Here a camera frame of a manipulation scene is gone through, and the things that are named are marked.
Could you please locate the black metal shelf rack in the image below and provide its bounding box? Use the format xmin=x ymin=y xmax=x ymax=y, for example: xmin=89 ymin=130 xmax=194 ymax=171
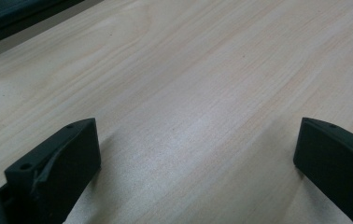
xmin=0 ymin=0 xmax=86 ymax=63

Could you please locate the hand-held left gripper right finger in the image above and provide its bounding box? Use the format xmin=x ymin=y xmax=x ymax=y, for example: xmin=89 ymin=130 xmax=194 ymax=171
xmin=292 ymin=117 xmax=353 ymax=224

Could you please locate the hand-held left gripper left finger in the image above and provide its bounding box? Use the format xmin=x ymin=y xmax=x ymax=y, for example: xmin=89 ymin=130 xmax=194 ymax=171
xmin=0 ymin=117 xmax=102 ymax=224

